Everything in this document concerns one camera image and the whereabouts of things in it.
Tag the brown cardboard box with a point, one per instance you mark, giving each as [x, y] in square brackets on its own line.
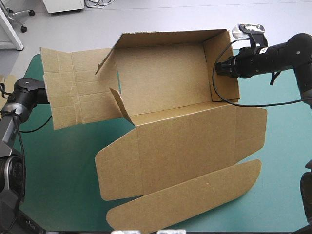
[175, 146]

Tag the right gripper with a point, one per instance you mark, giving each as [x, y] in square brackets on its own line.
[248, 63]

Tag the white cabinet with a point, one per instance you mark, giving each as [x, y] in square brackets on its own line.
[63, 5]

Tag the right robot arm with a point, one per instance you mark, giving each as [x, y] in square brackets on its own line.
[292, 57]

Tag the white desk frame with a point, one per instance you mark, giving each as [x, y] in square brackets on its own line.
[11, 31]

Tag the loose cardboard piece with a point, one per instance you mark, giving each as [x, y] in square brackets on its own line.
[7, 82]

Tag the office chair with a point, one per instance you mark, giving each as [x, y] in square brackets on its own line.
[17, 14]

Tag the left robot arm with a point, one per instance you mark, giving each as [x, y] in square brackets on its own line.
[26, 92]

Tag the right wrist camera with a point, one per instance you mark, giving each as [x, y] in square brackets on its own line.
[253, 28]

